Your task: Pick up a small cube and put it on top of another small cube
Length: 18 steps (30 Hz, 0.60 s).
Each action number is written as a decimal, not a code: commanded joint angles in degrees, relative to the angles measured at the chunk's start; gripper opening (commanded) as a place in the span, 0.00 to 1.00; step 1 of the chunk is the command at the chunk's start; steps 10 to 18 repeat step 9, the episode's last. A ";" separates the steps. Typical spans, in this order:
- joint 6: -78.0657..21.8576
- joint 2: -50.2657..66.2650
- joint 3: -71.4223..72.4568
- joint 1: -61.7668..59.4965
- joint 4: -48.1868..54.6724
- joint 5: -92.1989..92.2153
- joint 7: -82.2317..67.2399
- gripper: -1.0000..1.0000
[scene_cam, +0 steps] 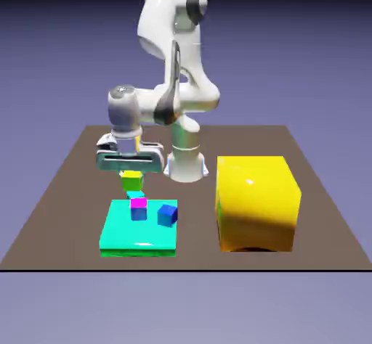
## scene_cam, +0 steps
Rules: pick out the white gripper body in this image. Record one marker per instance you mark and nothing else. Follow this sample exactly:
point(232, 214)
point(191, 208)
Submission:
point(129, 161)

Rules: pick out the small yellow-green cube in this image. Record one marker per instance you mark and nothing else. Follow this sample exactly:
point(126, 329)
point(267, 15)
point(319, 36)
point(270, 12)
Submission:
point(131, 180)

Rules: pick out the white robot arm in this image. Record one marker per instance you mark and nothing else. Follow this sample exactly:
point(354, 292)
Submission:
point(183, 94)

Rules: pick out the small cyan cube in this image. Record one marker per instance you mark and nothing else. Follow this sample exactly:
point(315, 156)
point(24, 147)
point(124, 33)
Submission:
point(135, 194)

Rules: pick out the small magenta cube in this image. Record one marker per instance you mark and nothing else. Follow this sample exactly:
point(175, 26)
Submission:
point(139, 209)

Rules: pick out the small blue cube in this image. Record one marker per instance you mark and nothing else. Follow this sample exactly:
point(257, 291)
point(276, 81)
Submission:
point(167, 215)

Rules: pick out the large turquoise box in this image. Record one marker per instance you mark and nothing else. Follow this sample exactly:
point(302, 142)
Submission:
point(139, 233)

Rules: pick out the large yellow box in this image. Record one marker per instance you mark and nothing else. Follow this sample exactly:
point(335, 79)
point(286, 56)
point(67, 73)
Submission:
point(257, 204)

